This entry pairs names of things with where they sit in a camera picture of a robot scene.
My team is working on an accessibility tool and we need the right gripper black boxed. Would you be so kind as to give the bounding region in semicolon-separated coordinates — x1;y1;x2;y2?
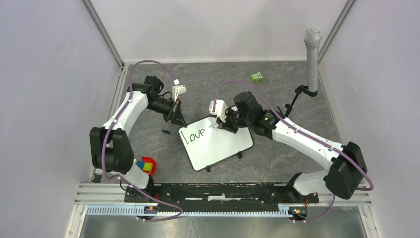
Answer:
216;107;252;133

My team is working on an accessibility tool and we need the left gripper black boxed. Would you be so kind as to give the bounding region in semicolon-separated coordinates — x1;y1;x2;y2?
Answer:
146;97;187;128

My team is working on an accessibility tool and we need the white whiteboard black frame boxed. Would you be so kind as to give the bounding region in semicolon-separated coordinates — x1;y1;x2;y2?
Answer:
178;115;254;171

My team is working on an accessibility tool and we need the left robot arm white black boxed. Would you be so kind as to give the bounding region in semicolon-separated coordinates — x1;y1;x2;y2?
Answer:
89;76;187;202

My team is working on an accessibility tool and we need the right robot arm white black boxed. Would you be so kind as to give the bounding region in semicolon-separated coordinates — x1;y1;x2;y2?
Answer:
209;91;367;202

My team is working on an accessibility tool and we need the green toy block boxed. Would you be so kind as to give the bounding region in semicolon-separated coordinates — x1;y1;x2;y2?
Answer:
250;72;264;82

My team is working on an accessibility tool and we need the red bowl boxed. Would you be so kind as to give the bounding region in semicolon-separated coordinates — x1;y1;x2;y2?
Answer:
142;156;157;175

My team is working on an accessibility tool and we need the colourful cube block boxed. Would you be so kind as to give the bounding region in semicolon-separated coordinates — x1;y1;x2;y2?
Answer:
136;161;155;175

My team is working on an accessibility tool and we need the black microphone stand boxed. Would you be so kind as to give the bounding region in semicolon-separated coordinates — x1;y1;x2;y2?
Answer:
277;85;318;119

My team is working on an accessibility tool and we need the grey microphone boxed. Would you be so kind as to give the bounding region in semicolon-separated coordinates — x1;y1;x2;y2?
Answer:
304;27;322;97

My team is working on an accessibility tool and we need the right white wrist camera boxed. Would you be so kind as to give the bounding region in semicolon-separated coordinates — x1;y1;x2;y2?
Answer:
209;100;228;122

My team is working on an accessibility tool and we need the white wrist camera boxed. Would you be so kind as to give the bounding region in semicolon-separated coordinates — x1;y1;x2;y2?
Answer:
171;79;187;102
209;100;228;122

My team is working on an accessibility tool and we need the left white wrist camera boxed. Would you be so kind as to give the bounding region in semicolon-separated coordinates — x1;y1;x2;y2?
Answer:
171;79;187;102

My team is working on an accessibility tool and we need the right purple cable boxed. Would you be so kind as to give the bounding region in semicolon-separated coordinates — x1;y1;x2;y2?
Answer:
212;80;375;223

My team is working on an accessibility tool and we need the purple cable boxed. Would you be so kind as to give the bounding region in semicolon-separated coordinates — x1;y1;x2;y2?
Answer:
101;60;183;223
212;80;375;223

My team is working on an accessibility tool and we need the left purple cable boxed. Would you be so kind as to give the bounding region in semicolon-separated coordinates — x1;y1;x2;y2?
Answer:
101;60;183;223

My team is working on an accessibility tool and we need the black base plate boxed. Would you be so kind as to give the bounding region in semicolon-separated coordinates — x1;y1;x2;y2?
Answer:
145;182;319;213

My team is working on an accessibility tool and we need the aluminium frame rail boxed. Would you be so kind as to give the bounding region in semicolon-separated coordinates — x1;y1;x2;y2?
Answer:
74;183;132;206

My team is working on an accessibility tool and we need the white slotted cable duct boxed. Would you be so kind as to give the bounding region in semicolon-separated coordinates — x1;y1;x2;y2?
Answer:
86;203;293;218

